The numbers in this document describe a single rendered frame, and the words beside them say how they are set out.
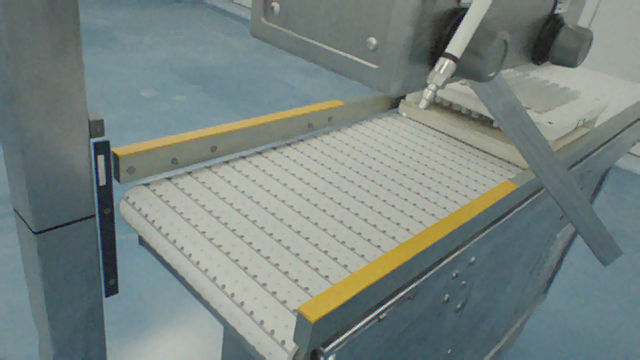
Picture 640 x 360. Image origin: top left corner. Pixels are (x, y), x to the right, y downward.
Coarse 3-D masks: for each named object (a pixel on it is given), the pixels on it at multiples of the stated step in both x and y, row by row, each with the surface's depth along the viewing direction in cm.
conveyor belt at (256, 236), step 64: (384, 128) 75; (128, 192) 50; (192, 192) 51; (256, 192) 53; (320, 192) 55; (384, 192) 57; (448, 192) 60; (192, 256) 43; (256, 256) 44; (320, 256) 45; (256, 320) 38
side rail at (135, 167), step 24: (360, 96) 75; (384, 96) 78; (288, 120) 64; (312, 120) 67; (336, 120) 71; (192, 144) 54; (216, 144) 56; (240, 144) 59; (264, 144) 62; (120, 168) 48; (144, 168) 50; (168, 168) 53
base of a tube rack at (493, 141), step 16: (400, 112) 81; (416, 112) 79; (432, 112) 77; (448, 112) 78; (448, 128) 76; (464, 128) 74; (480, 128) 74; (576, 128) 81; (592, 128) 82; (480, 144) 73; (496, 144) 71; (560, 144) 73; (512, 160) 70
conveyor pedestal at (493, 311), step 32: (544, 224) 107; (512, 256) 97; (544, 256) 127; (480, 288) 89; (512, 288) 113; (544, 288) 155; (448, 320) 83; (480, 320) 103; (512, 320) 136; (224, 352) 70; (416, 352) 77; (448, 352) 94; (480, 352) 121
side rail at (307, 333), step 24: (624, 120) 88; (576, 144) 71; (600, 144) 82; (528, 192) 61; (480, 216) 50; (456, 240) 48; (408, 264) 41; (432, 264) 46; (384, 288) 40; (336, 312) 35; (360, 312) 38; (312, 336) 34
